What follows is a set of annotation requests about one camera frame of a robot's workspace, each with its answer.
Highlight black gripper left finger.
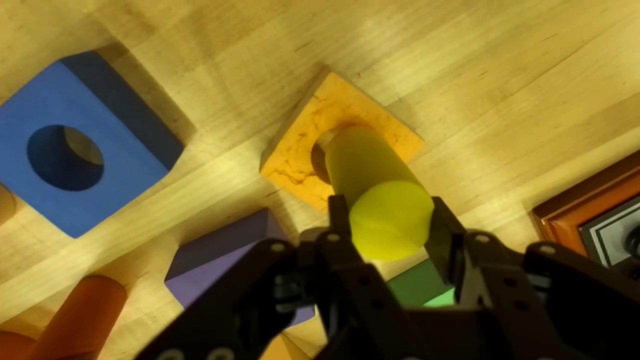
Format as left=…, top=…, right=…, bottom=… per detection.
left=135, top=195, right=401, bottom=360

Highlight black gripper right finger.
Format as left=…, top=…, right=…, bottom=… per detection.
left=423, top=197, right=640, bottom=360

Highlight yellow wooden cylinder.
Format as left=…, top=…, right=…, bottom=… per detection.
left=320, top=124, right=436, bottom=265

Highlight tall red cylinder block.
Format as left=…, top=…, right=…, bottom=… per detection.
left=26, top=273, right=129, bottom=360

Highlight purple square block with hole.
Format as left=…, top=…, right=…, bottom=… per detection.
left=163, top=206, right=315, bottom=328

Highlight orange-yellow square block with hole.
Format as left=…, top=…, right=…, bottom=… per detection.
left=258, top=69, right=428, bottom=214

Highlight blue square block with hole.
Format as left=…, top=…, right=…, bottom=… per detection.
left=0, top=51, right=186, bottom=240

